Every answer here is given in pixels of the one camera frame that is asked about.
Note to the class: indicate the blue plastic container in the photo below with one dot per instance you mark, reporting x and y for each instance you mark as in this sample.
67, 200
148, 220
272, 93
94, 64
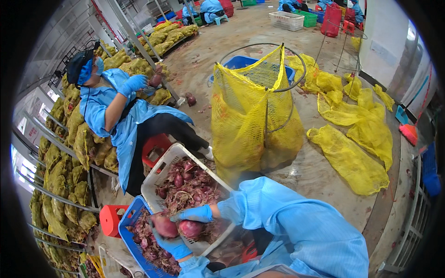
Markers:
431, 170

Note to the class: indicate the red mesh sack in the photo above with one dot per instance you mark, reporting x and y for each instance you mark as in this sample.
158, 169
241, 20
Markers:
331, 21

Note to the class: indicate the empty yellow mesh sack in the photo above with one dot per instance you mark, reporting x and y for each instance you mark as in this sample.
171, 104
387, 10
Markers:
314, 78
384, 98
368, 121
351, 163
353, 87

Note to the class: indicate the filled yellow mesh sack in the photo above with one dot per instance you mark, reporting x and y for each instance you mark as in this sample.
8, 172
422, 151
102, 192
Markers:
243, 114

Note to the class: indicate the heap of unpeeled red onions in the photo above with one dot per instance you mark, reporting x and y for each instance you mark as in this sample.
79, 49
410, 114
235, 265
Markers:
191, 187

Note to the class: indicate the white metal railing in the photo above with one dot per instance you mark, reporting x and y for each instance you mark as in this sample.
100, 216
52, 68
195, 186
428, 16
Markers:
413, 222

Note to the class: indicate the person's body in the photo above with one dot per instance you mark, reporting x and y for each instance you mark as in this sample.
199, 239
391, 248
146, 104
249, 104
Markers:
313, 229

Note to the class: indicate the white plastic crate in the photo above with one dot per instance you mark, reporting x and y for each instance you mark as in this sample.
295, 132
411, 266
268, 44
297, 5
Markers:
156, 177
113, 266
287, 21

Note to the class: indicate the person's right fingers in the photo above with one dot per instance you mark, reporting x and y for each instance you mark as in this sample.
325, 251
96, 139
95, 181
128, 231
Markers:
181, 216

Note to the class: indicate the pallet of onion sacks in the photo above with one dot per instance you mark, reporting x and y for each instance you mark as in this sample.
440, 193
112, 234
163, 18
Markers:
167, 38

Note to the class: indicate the shiny red onion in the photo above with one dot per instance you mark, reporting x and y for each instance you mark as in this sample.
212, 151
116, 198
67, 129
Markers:
190, 229

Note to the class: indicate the person's legs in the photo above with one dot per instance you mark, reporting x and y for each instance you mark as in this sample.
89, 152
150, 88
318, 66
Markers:
262, 241

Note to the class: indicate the yellow plastic crate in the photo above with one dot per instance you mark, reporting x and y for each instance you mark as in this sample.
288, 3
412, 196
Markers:
95, 266

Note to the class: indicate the blue dustpan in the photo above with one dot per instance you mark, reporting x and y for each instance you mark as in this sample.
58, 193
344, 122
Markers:
402, 115

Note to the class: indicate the light blue plastic stool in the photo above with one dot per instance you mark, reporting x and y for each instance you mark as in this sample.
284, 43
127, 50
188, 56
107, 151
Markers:
221, 19

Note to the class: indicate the orange broom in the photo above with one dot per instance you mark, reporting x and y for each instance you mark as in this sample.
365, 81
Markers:
409, 132

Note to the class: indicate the person's right hand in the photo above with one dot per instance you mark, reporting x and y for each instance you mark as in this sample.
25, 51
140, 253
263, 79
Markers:
198, 213

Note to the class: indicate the peeled red onion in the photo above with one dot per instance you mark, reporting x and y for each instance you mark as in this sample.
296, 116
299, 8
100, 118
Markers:
164, 226

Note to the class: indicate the blue plastic crate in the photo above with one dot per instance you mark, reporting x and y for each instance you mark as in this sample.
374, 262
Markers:
240, 62
129, 226

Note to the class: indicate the heap of onion peels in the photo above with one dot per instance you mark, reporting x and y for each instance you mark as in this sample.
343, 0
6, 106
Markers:
149, 248

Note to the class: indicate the person's left hand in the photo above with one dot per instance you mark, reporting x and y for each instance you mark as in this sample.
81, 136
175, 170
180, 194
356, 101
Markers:
173, 247

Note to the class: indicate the green plastic crate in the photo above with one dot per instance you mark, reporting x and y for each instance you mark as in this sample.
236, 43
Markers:
309, 19

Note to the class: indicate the person's left fingers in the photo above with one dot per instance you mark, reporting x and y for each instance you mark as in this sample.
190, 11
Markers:
160, 241

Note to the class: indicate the red plastic stool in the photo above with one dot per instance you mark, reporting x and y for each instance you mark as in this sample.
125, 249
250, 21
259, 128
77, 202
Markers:
348, 27
249, 253
110, 219
156, 146

